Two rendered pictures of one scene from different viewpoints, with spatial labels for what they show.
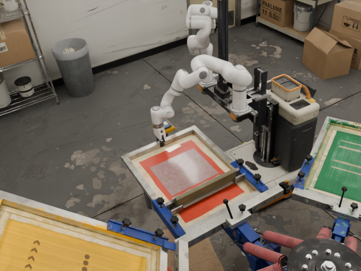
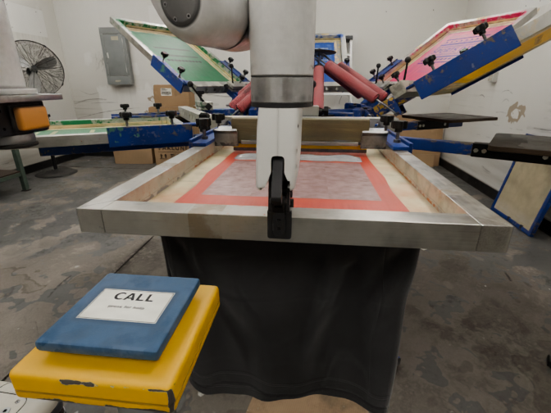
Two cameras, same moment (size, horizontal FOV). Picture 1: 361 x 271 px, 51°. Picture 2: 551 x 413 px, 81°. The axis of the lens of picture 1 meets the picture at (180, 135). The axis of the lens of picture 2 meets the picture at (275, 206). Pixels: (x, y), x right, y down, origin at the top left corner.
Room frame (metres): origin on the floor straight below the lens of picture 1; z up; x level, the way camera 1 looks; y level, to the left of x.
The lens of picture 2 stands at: (2.42, 0.36, 1.16)
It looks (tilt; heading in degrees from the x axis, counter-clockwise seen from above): 21 degrees down; 213
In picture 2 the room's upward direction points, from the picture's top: straight up
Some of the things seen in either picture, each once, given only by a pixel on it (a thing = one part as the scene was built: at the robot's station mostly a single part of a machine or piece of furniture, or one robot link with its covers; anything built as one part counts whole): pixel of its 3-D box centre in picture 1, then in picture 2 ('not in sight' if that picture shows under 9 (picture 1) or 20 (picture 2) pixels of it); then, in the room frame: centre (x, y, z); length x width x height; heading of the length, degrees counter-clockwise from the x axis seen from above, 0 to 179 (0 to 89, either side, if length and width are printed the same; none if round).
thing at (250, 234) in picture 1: (244, 230); not in sight; (1.23, -0.28, 1.02); 0.17 x 0.06 x 0.05; 27
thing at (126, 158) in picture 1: (188, 174); (294, 163); (1.73, -0.03, 0.97); 0.79 x 0.58 x 0.04; 27
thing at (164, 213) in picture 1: (168, 219); (389, 146); (1.39, 0.11, 0.98); 0.30 x 0.05 x 0.07; 27
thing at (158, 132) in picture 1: (158, 130); (281, 140); (2.06, 0.14, 1.09); 0.10 x 0.07 x 0.11; 27
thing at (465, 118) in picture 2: not in sight; (397, 124); (0.23, -0.14, 0.91); 1.34 x 0.40 x 0.08; 147
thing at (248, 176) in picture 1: (248, 178); (212, 142); (1.64, -0.38, 0.98); 0.30 x 0.05 x 0.07; 27
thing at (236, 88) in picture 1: (240, 78); not in sight; (2.16, -0.42, 1.37); 0.13 x 0.10 x 0.16; 10
